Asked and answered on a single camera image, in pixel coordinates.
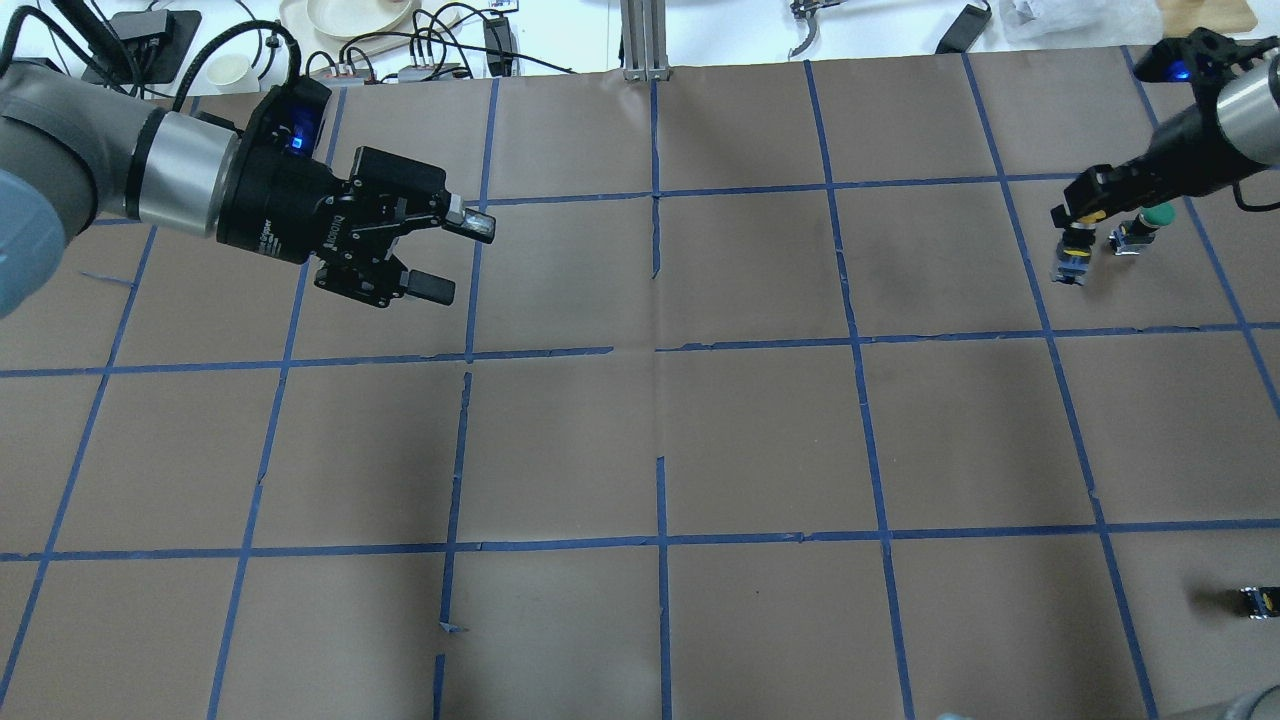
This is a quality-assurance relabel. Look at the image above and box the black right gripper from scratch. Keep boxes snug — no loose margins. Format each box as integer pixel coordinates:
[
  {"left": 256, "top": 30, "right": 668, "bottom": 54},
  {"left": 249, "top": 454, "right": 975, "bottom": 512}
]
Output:
[{"left": 1050, "top": 135, "right": 1216, "bottom": 232}]

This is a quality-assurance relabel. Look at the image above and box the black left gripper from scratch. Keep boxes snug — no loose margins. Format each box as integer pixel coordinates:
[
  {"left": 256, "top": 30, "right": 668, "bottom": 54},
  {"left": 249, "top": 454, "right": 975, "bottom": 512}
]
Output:
[{"left": 216, "top": 137, "right": 497, "bottom": 307}]

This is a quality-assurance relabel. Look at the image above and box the yellow push button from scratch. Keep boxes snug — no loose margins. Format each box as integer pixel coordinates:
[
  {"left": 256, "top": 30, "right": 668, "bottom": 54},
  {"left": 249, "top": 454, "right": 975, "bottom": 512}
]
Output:
[{"left": 1051, "top": 222, "right": 1096, "bottom": 286}]

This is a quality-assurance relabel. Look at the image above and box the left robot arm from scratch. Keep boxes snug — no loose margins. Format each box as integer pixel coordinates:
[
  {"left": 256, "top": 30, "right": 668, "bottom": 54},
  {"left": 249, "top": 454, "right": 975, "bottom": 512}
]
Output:
[{"left": 1, "top": 61, "right": 497, "bottom": 315}]

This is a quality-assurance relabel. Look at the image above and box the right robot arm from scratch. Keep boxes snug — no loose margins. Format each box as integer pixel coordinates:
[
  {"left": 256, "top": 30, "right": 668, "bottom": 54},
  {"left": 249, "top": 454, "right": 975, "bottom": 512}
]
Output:
[{"left": 1051, "top": 58, "right": 1279, "bottom": 254}]

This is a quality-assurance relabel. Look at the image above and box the green push button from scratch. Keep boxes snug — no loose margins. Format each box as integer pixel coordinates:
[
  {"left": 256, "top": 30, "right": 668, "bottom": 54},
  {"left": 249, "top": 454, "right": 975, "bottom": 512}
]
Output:
[{"left": 1108, "top": 202, "right": 1176, "bottom": 258}]

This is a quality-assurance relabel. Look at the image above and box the black monitor stand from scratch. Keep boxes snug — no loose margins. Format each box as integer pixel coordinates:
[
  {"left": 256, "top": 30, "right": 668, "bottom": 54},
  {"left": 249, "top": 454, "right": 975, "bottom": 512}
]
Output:
[{"left": 52, "top": 1, "right": 204, "bottom": 86}]

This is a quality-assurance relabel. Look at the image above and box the power strip with plugs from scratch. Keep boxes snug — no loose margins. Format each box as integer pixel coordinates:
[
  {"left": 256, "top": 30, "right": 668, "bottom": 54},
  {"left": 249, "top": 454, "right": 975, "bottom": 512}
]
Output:
[{"left": 303, "top": 1, "right": 518, "bottom": 85}]

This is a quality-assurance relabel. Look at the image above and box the black power adapter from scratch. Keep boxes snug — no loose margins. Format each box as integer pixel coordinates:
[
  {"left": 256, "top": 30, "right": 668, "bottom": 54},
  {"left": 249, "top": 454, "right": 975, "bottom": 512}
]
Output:
[{"left": 934, "top": 1, "right": 993, "bottom": 55}]

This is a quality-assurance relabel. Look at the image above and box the cream tray with plate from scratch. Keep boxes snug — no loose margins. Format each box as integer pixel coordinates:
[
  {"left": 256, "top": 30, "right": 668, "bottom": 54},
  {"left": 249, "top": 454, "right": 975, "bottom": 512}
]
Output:
[{"left": 278, "top": 1, "right": 461, "bottom": 59}]

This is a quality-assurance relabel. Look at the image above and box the white paper cup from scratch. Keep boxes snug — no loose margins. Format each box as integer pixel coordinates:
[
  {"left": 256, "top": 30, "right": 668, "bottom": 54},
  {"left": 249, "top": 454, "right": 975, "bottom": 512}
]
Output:
[{"left": 204, "top": 53, "right": 260, "bottom": 95}]

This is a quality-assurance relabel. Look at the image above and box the metal clamp tool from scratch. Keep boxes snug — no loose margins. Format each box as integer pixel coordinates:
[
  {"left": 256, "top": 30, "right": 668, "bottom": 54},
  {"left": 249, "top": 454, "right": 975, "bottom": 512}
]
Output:
[{"left": 788, "top": 0, "right": 845, "bottom": 59}]

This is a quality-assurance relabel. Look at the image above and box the small black yellow part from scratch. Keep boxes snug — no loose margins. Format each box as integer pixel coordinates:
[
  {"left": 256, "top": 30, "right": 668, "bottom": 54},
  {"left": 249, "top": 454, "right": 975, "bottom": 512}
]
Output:
[{"left": 1236, "top": 585, "right": 1280, "bottom": 620}]

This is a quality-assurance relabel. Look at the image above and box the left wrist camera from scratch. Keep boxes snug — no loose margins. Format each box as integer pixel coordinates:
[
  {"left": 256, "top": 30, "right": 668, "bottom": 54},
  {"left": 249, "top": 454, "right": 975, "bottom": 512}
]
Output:
[{"left": 241, "top": 77, "right": 332, "bottom": 159}]

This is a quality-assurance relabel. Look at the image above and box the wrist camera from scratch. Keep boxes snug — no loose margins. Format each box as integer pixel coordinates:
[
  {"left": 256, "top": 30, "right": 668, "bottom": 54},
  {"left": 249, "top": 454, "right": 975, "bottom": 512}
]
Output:
[
  {"left": 1133, "top": 27, "right": 1277, "bottom": 92},
  {"left": 241, "top": 77, "right": 332, "bottom": 159}
]

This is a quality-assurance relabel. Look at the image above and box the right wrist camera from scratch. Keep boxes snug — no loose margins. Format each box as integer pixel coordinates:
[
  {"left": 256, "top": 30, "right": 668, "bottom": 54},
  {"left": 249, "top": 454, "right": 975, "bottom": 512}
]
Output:
[{"left": 1133, "top": 27, "right": 1277, "bottom": 92}]

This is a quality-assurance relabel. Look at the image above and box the aluminium profile post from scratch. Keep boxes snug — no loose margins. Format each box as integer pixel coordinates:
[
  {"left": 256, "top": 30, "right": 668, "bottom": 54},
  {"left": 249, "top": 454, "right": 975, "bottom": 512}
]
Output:
[{"left": 620, "top": 0, "right": 671, "bottom": 82}]

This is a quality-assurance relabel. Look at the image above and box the black braided cable left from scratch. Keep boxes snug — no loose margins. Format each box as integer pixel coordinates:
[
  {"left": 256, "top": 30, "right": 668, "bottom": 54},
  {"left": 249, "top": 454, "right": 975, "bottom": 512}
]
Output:
[{"left": 0, "top": 0, "right": 303, "bottom": 111}]

